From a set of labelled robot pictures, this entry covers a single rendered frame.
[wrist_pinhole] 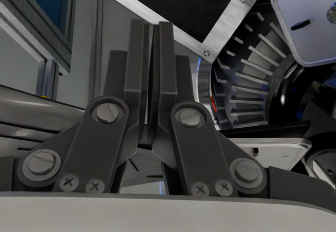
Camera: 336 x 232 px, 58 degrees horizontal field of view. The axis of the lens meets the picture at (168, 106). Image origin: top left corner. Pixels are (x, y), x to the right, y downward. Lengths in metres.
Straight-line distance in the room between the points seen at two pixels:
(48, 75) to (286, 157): 0.55
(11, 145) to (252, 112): 0.22
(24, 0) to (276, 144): 0.56
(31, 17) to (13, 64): 0.74
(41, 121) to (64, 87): 1.01
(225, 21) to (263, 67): 0.06
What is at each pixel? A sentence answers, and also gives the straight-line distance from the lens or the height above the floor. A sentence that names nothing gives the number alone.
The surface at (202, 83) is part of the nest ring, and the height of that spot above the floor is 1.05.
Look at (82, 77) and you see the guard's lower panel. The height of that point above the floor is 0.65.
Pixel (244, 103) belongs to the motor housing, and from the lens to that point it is 0.32.
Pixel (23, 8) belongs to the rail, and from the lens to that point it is 0.65.
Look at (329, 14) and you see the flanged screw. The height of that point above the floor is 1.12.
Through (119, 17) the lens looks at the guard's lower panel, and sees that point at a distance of 1.30.
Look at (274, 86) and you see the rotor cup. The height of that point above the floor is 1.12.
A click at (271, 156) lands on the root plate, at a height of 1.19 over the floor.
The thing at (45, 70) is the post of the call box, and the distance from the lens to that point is 0.71.
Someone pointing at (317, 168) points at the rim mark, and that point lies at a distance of 0.21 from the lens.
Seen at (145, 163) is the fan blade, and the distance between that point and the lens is 0.22.
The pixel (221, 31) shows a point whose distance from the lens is 0.30.
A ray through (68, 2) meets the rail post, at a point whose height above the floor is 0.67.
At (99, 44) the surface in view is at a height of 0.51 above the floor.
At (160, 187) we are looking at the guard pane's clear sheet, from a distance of 0.97.
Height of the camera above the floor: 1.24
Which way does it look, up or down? 24 degrees down
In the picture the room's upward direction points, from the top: 176 degrees clockwise
